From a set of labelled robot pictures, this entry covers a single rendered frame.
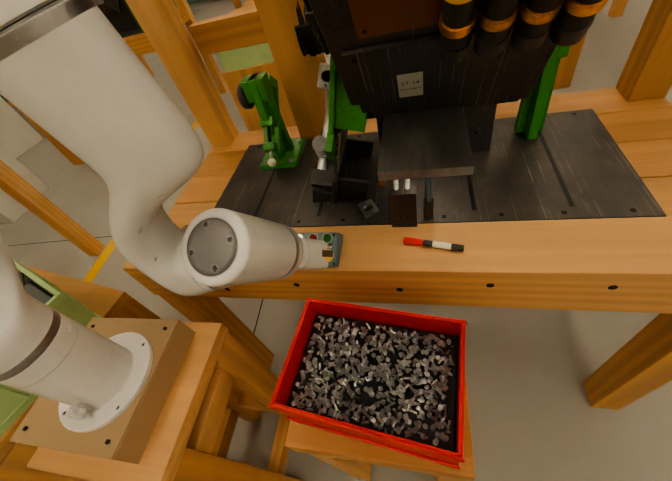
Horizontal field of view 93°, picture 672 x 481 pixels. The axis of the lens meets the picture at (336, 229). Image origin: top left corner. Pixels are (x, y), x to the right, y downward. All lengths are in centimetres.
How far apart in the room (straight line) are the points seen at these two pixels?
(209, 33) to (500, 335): 164
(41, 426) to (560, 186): 121
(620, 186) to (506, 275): 35
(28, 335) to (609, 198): 111
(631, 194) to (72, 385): 115
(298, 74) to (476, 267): 79
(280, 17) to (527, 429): 162
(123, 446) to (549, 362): 146
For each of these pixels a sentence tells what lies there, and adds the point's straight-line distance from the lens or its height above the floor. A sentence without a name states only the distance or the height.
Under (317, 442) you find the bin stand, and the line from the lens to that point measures 72.
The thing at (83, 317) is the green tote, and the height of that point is 86.
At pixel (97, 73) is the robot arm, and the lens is 29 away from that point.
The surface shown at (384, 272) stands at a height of 90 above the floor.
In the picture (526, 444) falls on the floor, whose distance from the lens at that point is 155.
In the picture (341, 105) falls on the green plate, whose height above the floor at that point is 117.
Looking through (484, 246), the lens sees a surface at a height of 90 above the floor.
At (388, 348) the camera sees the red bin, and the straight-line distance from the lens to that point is 65.
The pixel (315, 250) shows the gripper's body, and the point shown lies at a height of 111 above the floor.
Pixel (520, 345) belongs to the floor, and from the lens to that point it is 166.
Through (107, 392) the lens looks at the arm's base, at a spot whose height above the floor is 95.
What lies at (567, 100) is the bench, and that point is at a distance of 129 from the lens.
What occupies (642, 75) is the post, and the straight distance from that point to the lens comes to 127.
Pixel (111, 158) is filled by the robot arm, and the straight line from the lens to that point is 30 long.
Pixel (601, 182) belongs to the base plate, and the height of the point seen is 90.
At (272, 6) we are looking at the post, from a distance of 109.
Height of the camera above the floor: 149
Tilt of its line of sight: 46 degrees down
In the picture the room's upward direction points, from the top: 18 degrees counter-clockwise
